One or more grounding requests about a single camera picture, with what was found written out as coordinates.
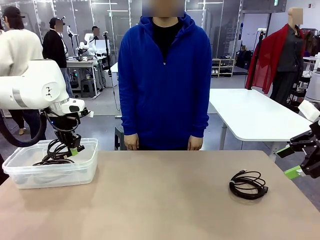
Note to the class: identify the wooden shoe rack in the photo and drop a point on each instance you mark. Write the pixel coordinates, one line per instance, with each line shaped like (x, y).
(222, 67)

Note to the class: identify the red shawl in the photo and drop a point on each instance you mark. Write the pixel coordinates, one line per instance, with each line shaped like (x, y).
(265, 60)

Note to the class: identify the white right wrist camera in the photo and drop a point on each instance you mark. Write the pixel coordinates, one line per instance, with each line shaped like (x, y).
(308, 111)

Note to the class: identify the dark grey plastic stool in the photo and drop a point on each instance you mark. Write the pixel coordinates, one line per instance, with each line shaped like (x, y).
(118, 135)

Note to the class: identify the person left hand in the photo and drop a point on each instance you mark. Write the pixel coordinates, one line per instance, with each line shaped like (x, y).
(195, 143)

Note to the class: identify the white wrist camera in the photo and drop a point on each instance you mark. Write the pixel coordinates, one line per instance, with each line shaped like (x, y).
(308, 111)
(88, 113)

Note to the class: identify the black bags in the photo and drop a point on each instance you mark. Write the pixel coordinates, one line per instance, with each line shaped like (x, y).
(243, 58)

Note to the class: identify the seated person behind robot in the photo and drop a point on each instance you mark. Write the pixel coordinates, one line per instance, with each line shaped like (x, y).
(95, 33)

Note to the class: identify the large white table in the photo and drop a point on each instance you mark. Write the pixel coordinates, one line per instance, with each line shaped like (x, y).
(250, 112)

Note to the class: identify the person left forearm blue sleeve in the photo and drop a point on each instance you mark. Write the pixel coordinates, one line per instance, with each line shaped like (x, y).
(200, 117)

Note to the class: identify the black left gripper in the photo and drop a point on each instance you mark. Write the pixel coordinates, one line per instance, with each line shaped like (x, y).
(66, 127)

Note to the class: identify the grey cylindrical machine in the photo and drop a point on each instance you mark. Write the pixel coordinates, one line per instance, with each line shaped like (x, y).
(313, 87)

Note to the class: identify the person in blue hoodie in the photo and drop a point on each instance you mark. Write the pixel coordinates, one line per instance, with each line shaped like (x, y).
(162, 75)

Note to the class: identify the black camera stand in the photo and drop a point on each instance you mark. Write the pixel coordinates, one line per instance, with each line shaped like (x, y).
(107, 50)

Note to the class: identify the white desk with metal legs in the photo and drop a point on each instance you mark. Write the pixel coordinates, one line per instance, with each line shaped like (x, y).
(115, 70)

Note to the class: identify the person right hand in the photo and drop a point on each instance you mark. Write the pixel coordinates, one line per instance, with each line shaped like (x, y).
(131, 142)

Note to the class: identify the clear plastic storage bin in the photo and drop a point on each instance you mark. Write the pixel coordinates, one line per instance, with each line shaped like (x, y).
(80, 172)

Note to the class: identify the man in black jacket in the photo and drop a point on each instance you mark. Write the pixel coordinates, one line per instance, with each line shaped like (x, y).
(53, 47)

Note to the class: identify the person right forearm blue sleeve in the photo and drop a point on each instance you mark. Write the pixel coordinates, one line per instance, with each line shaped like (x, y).
(128, 117)

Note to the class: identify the grey background workbench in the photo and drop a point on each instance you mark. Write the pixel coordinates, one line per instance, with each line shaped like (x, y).
(82, 64)

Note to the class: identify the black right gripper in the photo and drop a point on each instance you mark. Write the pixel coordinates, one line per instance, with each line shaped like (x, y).
(316, 136)

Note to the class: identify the small white background robot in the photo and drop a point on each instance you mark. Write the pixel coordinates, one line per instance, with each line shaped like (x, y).
(88, 43)

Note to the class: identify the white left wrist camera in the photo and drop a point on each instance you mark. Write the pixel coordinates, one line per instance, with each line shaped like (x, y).
(88, 113)

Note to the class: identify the mannequin in grey shirt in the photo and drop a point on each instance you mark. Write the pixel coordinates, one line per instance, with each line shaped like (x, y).
(290, 57)

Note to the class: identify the clothes rack with dark garments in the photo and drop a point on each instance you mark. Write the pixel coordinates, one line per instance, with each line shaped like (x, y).
(311, 42)

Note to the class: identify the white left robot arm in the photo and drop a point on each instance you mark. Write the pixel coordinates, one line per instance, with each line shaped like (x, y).
(30, 85)

